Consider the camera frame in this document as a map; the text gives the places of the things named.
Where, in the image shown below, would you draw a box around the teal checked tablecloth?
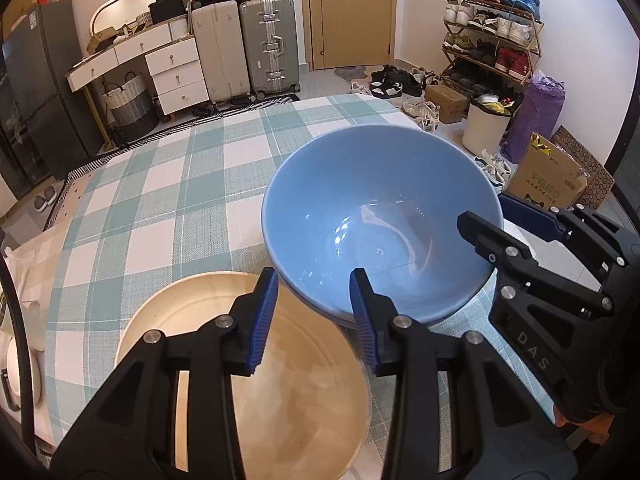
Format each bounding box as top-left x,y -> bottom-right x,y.
0,94 -> 556,480

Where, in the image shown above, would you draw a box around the white trash bin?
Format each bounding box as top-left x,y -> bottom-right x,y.
461,94 -> 512,153

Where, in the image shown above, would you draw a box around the printed cardboard box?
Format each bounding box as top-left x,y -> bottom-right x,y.
506,132 -> 590,212

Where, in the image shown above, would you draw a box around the white drawer dresser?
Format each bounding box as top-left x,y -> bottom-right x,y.
66,12 -> 210,123

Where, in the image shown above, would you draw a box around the grey door mat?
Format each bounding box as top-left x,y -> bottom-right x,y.
334,66 -> 371,86

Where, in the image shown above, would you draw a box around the white plastic bag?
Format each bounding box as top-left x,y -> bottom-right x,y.
0,247 -> 48,351

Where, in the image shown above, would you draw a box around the dark glass cabinet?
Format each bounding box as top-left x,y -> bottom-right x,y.
0,60 -> 31,201

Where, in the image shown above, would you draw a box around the cream round plate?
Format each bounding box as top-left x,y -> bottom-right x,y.
114,271 -> 372,480

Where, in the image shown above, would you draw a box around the grey refrigerator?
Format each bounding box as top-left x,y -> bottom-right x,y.
2,0 -> 103,181

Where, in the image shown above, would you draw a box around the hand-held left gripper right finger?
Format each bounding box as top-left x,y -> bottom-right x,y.
348,267 -> 581,480

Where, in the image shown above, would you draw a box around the rows of shoes on rack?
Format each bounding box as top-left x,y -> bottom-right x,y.
439,0 -> 543,86

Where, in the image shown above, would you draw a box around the black cable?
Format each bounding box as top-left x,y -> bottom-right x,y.
0,255 -> 38,456

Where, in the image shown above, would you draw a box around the white sneaker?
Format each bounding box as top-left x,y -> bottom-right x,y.
472,149 -> 502,172
487,157 -> 513,187

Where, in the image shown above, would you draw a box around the dotted flat cardboard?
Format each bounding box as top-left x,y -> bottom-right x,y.
550,125 -> 616,211

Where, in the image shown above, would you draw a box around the pile of shoes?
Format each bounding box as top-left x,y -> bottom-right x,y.
350,65 -> 443,133

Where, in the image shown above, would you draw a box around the open cardboard box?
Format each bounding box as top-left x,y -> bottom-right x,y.
86,27 -> 118,53

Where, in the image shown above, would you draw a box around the wooden door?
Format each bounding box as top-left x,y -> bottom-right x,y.
299,0 -> 398,72

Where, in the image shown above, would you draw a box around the oval mirror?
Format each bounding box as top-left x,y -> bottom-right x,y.
90,0 -> 161,36

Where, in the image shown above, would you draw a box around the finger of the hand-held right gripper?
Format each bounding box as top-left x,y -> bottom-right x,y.
498,193 -> 640,286
457,209 -> 615,317

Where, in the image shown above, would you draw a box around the small brown cardboard box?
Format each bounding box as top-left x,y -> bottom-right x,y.
424,85 -> 469,124

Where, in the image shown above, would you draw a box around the purple rolled mat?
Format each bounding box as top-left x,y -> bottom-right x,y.
501,76 -> 567,165

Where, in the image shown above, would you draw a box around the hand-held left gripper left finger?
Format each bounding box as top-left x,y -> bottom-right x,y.
50,267 -> 280,480

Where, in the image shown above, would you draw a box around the wooden shoe rack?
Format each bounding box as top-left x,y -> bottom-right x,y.
440,0 -> 545,91

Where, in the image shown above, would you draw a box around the silver suitcase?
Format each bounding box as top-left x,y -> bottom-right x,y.
238,0 -> 302,101

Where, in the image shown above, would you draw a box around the stack of white plates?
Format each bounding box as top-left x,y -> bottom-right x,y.
0,330 -> 42,413

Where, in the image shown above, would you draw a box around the woven laundry basket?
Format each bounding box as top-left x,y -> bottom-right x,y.
102,72 -> 160,143

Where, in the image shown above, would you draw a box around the beige suitcase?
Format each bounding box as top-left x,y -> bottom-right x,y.
191,0 -> 252,106

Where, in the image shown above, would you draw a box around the black bag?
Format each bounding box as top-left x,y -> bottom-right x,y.
149,0 -> 192,25

